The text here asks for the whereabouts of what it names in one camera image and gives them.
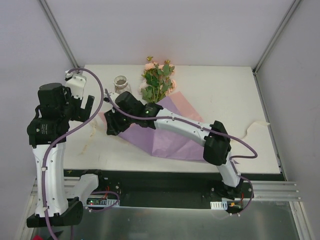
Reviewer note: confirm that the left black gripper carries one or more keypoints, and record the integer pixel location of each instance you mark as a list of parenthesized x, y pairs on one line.
[(85, 108)]

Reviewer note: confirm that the right white cable duct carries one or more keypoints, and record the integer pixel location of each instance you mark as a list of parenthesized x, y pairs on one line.
[(225, 205)]

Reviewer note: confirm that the right aluminium frame post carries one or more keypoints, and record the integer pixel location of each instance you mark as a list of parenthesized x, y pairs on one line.
[(293, 7)]

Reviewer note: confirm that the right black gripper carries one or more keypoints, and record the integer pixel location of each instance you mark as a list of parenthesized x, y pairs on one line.
[(116, 121)]

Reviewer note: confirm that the left aluminium frame post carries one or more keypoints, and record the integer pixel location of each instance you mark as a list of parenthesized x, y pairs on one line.
[(58, 32)]

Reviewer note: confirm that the pink flowers with green leaves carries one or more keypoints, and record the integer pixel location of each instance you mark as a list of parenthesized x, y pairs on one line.
[(157, 80)]

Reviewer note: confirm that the left white cable duct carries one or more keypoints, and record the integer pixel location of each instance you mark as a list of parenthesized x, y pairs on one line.
[(102, 203)]

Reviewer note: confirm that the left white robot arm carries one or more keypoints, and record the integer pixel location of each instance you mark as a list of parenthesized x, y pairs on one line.
[(58, 105)]

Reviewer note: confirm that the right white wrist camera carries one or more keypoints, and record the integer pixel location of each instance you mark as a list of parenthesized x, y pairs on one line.
[(110, 96)]

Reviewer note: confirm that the white cable duct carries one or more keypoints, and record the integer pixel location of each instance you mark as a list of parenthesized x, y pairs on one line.
[(225, 205), (102, 203)]

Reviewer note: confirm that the white ribbed ceramic vase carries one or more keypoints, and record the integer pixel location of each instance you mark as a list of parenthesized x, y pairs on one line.
[(121, 85)]

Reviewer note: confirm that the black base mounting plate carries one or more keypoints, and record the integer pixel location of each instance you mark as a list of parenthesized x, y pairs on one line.
[(150, 189)]

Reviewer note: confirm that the purple wrapping paper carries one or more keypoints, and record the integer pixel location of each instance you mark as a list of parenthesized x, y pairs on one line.
[(165, 144)]

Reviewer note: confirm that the aluminium frame post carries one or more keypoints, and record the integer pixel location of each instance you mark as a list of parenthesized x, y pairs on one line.
[(58, 32), (293, 7)]

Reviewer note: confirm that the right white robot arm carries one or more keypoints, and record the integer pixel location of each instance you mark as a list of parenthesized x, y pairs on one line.
[(127, 112)]

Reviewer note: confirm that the cream printed ribbon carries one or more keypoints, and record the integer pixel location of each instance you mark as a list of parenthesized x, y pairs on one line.
[(256, 136)]

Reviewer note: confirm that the aluminium extrusion rail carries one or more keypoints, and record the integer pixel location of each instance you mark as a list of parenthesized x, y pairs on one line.
[(278, 191)]

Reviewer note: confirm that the red object at bottom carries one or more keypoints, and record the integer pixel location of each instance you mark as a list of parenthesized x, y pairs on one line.
[(37, 237)]

